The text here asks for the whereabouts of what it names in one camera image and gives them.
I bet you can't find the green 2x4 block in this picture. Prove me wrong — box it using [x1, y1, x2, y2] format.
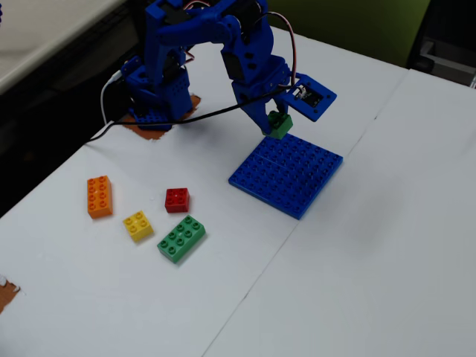
[156, 214, 207, 264]

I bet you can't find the white desk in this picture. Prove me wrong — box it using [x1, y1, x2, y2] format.
[0, 0, 127, 94]

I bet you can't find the black cable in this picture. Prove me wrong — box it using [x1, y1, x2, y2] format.
[87, 83, 298, 144]

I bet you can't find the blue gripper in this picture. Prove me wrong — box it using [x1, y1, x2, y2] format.
[230, 55, 295, 136]

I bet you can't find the orange 2x4 block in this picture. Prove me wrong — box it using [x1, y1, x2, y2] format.
[86, 175, 114, 219]

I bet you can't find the green 2x2 block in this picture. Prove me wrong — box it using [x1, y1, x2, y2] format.
[262, 110, 294, 141]

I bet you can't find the red 2x2 block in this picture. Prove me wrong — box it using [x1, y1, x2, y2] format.
[164, 187, 190, 214]

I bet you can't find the grey box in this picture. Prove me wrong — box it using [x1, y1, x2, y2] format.
[408, 36, 476, 89]

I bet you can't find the yellow 2x2 block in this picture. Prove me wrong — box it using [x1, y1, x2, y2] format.
[123, 210, 155, 243]

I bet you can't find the red white servo wire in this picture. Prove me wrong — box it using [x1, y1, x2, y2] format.
[266, 10, 300, 89]

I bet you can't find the blue 8x8 baseplate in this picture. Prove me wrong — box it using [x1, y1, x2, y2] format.
[228, 132, 344, 221]

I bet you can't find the green chair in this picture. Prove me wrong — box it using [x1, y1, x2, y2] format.
[266, 0, 432, 70]

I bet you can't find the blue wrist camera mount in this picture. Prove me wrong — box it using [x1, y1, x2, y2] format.
[277, 73, 338, 123]

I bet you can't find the white cable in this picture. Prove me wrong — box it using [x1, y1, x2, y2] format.
[100, 71, 123, 126]

